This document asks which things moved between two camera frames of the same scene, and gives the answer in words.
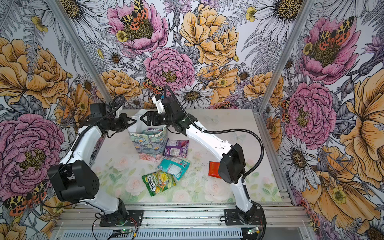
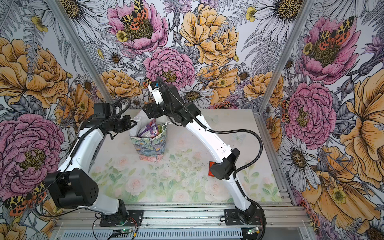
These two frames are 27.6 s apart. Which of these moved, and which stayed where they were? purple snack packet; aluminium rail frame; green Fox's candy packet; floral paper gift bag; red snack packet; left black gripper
Moved: green Fox's candy packet; purple snack packet
Stayed: left black gripper; red snack packet; aluminium rail frame; floral paper gift bag
